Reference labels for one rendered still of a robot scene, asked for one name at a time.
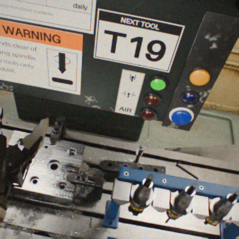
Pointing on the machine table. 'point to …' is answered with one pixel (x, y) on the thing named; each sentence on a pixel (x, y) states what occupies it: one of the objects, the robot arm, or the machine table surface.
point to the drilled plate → (74, 161)
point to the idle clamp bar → (127, 166)
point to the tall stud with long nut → (138, 153)
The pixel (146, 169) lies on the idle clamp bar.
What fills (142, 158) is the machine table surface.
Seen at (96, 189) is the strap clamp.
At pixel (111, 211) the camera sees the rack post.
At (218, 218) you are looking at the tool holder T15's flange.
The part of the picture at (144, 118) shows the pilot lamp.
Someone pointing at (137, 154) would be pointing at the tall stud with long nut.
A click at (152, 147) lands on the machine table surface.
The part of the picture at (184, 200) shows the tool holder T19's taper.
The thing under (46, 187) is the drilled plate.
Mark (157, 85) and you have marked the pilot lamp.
